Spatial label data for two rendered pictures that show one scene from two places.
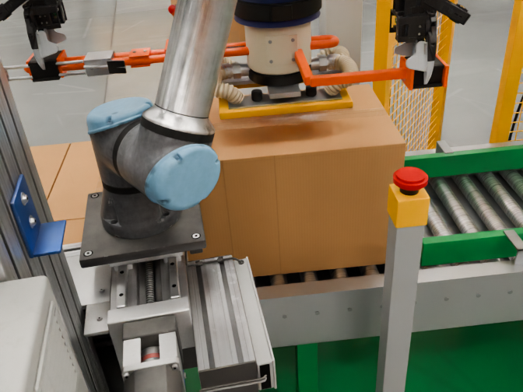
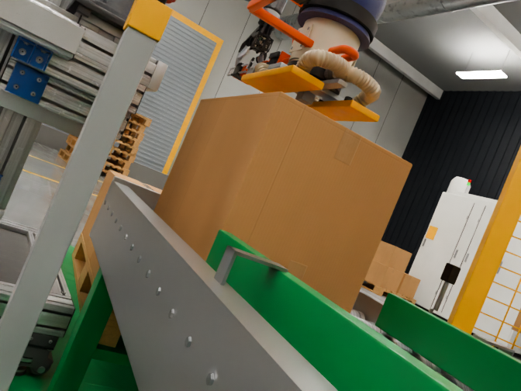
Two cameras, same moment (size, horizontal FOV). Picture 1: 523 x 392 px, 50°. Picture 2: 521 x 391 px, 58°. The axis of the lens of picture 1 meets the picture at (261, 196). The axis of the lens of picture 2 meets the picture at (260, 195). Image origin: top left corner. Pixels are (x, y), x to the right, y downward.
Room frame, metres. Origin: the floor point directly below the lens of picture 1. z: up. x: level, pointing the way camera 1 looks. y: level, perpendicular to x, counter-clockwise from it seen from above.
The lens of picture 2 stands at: (0.92, -1.30, 0.72)
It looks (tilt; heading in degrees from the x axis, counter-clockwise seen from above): 1 degrees up; 67
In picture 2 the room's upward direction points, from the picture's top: 23 degrees clockwise
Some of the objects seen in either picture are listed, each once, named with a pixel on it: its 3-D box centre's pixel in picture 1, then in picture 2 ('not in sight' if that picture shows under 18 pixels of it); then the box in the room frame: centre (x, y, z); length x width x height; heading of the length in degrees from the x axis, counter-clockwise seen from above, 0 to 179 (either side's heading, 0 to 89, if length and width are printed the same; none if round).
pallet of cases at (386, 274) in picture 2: not in sight; (381, 267); (6.85, 5.88, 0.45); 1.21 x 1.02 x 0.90; 98
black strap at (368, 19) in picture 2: (276, 1); (336, 20); (1.45, -0.07, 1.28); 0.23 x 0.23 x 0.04
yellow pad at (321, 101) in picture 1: (284, 97); (280, 76); (1.35, -0.08, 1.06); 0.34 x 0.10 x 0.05; 92
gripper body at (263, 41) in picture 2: (40, 3); (262, 36); (1.42, 0.50, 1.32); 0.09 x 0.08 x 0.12; 92
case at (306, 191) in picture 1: (283, 179); (264, 192); (1.45, -0.07, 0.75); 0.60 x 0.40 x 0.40; 92
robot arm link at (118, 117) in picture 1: (127, 138); not in sight; (0.89, 0.23, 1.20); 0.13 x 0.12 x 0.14; 39
